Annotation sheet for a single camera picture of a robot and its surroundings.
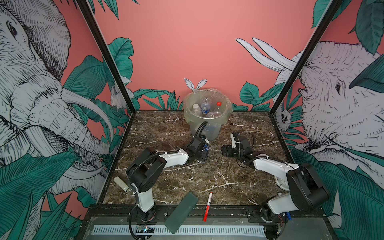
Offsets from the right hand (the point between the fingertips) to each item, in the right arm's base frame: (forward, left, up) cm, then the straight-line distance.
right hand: (224, 146), depth 91 cm
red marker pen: (-35, +12, -7) cm, 37 cm away
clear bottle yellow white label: (+16, +18, +15) cm, 28 cm away
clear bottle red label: (+23, +3, +14) cm, 27 cm away
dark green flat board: (-35, +25, -6) cm, 44 cm away
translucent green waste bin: (+8, +8, +7) cm, 13 cm away
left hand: (-1, +13, -3) cm, 13 cm away
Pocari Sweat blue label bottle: (+12, +8, +16) cm, 21 cm away
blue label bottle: (+1, +11, -2) cm, 11 cm away
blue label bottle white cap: (+25, +12, +10) cm, 29 cm away
